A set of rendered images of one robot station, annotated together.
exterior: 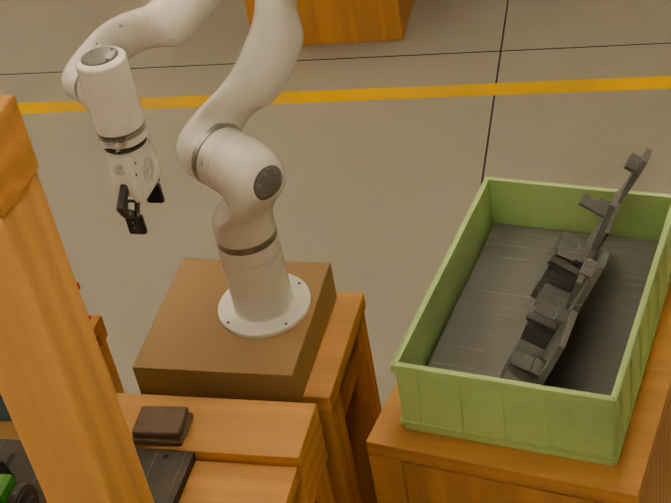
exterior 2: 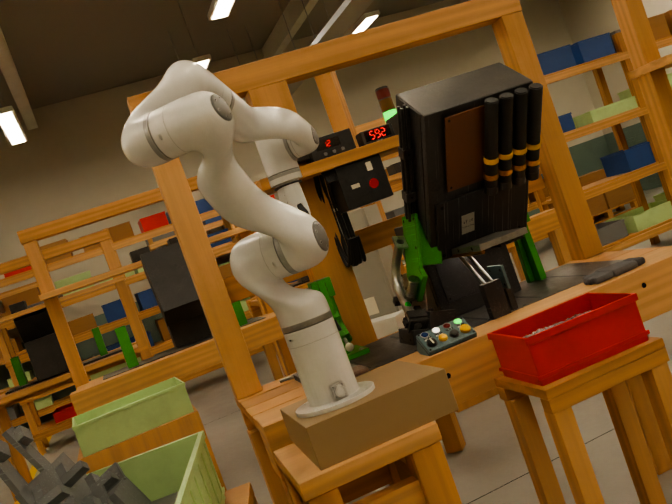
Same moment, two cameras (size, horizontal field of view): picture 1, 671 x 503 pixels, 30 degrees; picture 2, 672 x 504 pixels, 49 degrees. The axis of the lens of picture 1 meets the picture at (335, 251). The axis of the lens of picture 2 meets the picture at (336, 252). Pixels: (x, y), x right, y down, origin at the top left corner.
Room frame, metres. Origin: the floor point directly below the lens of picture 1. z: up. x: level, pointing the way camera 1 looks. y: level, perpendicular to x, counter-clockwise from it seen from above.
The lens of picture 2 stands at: (3.42, -0.68, 1.31)
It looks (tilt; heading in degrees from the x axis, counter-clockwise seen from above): 2 degrees down; 146
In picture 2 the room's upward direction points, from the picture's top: 20 degrees counter-clockwise
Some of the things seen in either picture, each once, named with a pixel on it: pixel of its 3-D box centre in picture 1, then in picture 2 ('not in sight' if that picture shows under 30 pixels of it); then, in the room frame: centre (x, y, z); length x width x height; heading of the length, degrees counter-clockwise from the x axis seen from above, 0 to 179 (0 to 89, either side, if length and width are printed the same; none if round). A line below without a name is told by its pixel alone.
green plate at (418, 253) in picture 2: not in sight; (421, 245); (1.66, 0.82, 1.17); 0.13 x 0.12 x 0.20; 71
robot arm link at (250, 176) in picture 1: (245, 192); (277, 279); (1.94, 0.14, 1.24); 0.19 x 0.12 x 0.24; 36
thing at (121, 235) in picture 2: not in sight; (135, 314); (-5.38, 2.23, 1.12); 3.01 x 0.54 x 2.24; 73
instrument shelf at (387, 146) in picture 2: not in sight; (374, 151); (1.38, 1.00, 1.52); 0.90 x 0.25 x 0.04; 71
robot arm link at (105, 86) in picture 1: (108, 89); (276, 147); (1.85, 0.32, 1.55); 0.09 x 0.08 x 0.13; 35
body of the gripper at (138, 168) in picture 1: (131, 163); (294, 202); (1.84, 0.31, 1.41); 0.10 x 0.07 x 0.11; 161
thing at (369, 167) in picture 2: not in sight; (359, 184); (1.40, 0.88, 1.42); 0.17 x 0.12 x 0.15; 71
